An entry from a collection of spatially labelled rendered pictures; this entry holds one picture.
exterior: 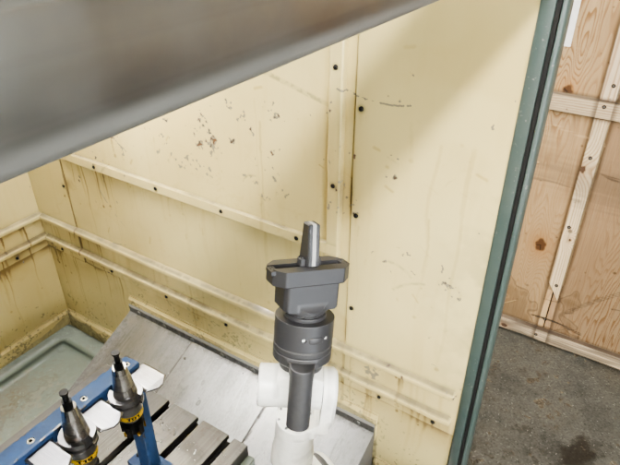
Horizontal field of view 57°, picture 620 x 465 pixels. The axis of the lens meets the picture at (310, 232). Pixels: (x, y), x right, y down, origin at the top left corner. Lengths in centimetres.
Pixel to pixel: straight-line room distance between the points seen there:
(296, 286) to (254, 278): 68
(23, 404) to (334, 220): 134
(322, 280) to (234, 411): 91
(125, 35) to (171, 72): 2
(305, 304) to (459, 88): 44
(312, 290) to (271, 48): 62
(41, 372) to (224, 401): 81
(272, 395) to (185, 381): 90
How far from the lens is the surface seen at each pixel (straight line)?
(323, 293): 82
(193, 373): 176
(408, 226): 114
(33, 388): 221
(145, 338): 189
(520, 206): 103
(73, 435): 112
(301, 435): 96
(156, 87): 18
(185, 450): 148
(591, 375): 316
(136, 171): 159
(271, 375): 88
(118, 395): 116
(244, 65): 20
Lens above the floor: 206
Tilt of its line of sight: 32 degrees down
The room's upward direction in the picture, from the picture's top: straight up
